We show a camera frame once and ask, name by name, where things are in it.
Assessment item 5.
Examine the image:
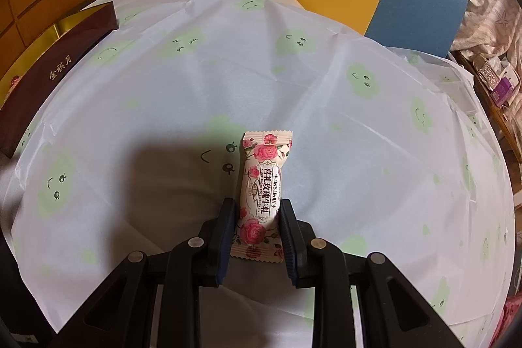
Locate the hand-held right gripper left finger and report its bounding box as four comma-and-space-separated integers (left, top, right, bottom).
57, 198, 237, 348

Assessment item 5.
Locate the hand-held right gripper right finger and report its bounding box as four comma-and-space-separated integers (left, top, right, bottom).
278, 199, 466, 348

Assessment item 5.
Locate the small purple box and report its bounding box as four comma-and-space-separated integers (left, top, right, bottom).
491, 65, 518, 108

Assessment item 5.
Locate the wooden side table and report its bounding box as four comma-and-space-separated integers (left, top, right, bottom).
449, 50, 522, 165

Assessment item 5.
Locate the gold-lined brown tin box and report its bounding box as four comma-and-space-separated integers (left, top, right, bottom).
0, 1, 119, 159

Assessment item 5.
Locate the rose print candy packet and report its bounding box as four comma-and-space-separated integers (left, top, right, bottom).
229, 129, 294, 263

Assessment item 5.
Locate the crystal tissue box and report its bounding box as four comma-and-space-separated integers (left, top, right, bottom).
473, 54, 508, 90

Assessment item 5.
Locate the pink cloth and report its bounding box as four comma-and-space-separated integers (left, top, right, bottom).
503, 297, 522, 336

